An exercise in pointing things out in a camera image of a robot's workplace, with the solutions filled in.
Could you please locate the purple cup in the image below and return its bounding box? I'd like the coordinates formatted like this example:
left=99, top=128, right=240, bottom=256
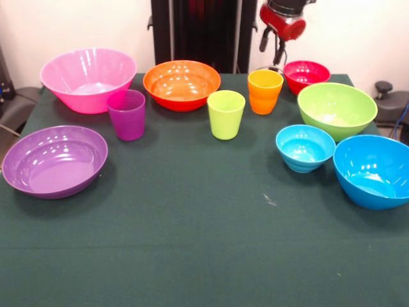
left=106, top=89, right=146, bottom=142

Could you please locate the green bowl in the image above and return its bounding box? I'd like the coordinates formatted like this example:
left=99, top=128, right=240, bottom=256
left=297, top=82, right=379, bottom=143

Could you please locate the dark green tablecloth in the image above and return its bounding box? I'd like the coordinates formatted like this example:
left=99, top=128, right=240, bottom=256
left=0, top=72, right=409, bottom=307

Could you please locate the purple bowl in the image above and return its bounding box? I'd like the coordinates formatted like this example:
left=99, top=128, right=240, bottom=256
left=1, top=125, right=109, bottom=200

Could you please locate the small red bowl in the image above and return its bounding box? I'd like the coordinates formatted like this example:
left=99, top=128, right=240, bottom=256
left=283, top=60, right=332, bottom=96

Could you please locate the large pink bowl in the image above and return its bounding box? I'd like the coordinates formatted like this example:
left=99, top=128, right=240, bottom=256
left=40, top=47, right=138, bottom=115

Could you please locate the dark grey stand base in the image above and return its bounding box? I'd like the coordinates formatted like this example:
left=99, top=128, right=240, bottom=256
left=0, top=86, right=42, bottom=135
left=373, top=81, right=409, bottom=145

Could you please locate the large blue bowl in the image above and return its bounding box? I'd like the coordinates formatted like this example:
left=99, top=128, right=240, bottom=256
left=332, top=134, right=409, bottom=211

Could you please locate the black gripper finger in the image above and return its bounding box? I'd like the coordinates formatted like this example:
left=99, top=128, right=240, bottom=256
left=273, top=37, right=286, bottom=65
left=259, top=27, right=272, bottom=52

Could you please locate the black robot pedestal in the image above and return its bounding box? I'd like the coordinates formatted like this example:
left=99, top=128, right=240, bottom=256
left=147, top=0, right=258, bottom=75

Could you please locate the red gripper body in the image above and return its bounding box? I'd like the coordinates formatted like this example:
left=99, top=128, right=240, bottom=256
left=259, top=3, right=307, bottom=42

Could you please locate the black device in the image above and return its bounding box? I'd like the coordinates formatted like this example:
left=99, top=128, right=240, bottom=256
left=0, top=44, right=15, bottom=108

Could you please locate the small blue bowl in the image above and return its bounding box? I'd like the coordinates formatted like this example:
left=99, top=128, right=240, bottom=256
left=275, top=124, right=337, bottom=174

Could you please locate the orange bowl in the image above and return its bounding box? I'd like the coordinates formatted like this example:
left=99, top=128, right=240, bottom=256
left=143, top=59, right=222, bottom=113

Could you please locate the orange cup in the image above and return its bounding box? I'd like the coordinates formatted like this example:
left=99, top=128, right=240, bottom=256
left=247, top=69, right=284, bottom=115

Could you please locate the green cup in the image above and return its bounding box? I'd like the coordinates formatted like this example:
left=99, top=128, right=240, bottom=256
left=206, top=90, right=247, bottom=141

